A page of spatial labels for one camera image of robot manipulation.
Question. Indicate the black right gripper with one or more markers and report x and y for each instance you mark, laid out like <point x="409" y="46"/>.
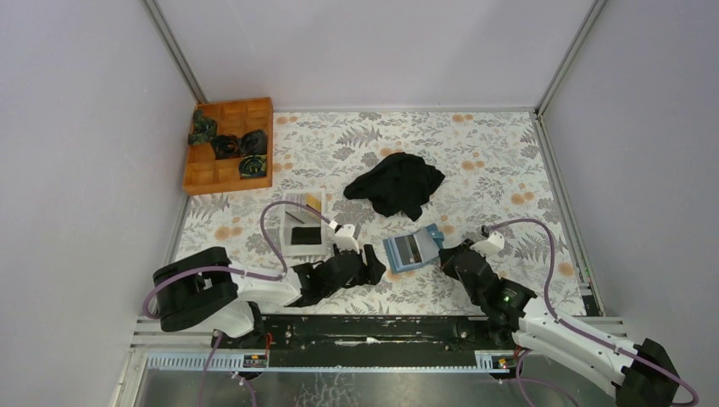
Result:
<point x="446" y="257"/>

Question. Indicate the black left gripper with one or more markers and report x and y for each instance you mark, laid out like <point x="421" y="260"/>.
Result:
<point x="374" y="270"/>

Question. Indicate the blue leather card holder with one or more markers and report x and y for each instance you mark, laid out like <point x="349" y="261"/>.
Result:
<point x="429" y="239"/>

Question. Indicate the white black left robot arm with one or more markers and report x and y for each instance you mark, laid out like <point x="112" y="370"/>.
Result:
<point x="204" y="290"/>

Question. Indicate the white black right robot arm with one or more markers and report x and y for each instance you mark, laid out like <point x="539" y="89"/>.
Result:
<point x="633" y="374"/>

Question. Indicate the white plastic card box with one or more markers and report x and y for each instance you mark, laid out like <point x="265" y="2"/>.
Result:
<point x="288" y="224"/>

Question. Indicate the stack of credit cards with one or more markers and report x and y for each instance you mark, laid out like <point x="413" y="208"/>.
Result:
<point x="306" y="207"/>

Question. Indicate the black crumpled cloth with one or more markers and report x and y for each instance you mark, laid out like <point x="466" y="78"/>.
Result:
<point x="400" y="183"/>

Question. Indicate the floral patterned table mat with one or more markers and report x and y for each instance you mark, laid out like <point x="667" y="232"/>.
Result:
<point x="493" y="170"/>

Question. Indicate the dark rolled sock bottom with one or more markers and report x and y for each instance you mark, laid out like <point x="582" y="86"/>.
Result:
<point x="253" y="166"/>

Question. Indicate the dark rolled sock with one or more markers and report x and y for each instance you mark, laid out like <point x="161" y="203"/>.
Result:
<point x="253" y="143"/>
<point x="225" y="147"/>
<point x="253" y="166"/>
<point x="204" y="129"/>

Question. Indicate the dark rolled sock right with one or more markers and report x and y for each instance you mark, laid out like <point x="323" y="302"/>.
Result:
<point x="253" y="143"/>

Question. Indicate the wooden compartment tray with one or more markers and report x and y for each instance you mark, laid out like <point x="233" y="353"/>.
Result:
<point x="206" y="175"/>

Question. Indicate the dark rolled sock middle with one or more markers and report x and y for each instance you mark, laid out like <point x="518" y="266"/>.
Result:
<point x="225" y="147"/>

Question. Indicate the dark rolled sock top left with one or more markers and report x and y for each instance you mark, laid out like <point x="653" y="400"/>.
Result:
<point x="204" y="129"/>

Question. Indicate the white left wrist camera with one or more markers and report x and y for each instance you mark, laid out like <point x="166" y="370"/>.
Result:
<point x="343" y="237"/>

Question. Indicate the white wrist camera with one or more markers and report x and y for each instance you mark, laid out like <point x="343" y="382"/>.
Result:
<point x="492" y="242"/>
<point x="343" y="237"/>

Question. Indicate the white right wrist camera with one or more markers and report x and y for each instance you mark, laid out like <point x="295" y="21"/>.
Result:
<point x="492" y="242"/>

